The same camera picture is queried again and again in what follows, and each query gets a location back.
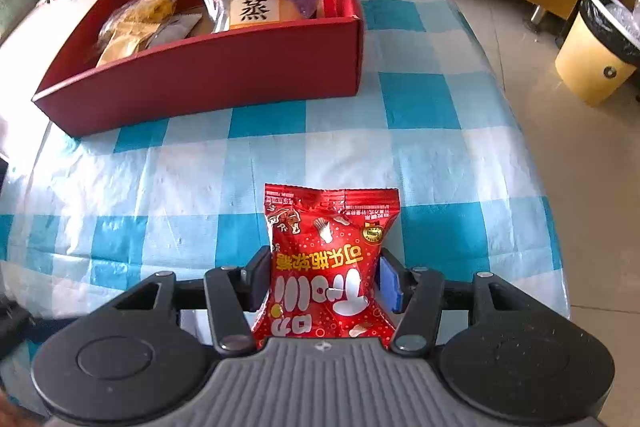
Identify clear packet with steamed cake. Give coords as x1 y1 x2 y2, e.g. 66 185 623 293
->
202 0 306 35

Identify yellow trash bin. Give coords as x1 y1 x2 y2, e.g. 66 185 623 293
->
555 0 640 108

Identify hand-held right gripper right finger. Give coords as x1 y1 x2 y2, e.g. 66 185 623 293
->
378 252 528 355

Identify red candy packet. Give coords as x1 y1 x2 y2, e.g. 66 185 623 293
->
251 183 401 353

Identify blue and white checkered tablecloth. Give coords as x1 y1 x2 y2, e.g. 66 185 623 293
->
0 0 571 408

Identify red cardboard box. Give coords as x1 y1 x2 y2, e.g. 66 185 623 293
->
31 0 365 138

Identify gold snack packet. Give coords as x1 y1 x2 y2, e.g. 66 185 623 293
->
95 22 151 68

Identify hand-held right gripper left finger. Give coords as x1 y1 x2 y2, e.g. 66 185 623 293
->
102 246 273 356

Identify clear packet of yellow crisps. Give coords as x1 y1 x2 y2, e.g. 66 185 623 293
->
97 0 191 52

